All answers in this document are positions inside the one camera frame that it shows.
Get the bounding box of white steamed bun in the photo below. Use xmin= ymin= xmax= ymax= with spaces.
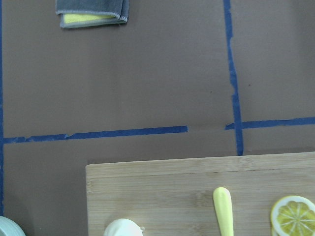
xmin=103 ymin=218 xmax=144 ymax=236

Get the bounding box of light green bowl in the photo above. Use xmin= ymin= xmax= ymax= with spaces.
xmin=0 ymin=216 xmax=25 ymax=236

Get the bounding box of wooden cutting board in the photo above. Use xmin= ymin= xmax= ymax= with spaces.
xmin=86 ymin=152 xmax=315 ymax=236

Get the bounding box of yellow plastic knife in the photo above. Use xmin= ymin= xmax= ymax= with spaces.
xmin=213 ymin=187 xmax=234 ymax=236

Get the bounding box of grey yellow folded cloth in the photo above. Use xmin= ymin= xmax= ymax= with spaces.
xmin=55 ymin=0 xmax=129 ymax=29

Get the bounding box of lemon slice front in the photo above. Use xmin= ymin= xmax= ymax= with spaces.
xmin=270 ymin=195 xmax=315 ymax=236

